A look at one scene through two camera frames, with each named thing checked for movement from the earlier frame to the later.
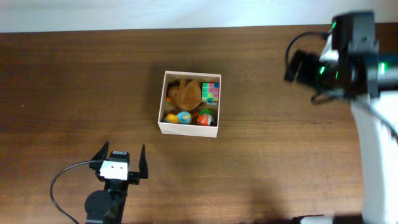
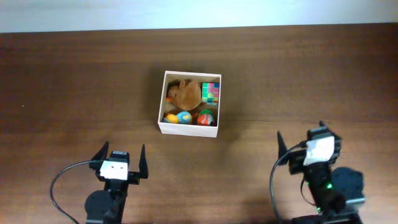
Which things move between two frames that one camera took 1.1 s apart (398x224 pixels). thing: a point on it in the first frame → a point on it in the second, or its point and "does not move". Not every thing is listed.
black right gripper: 304,73 → 296,158
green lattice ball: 206,111 does not move
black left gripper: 134,178 does not move
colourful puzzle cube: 210,93 does not move
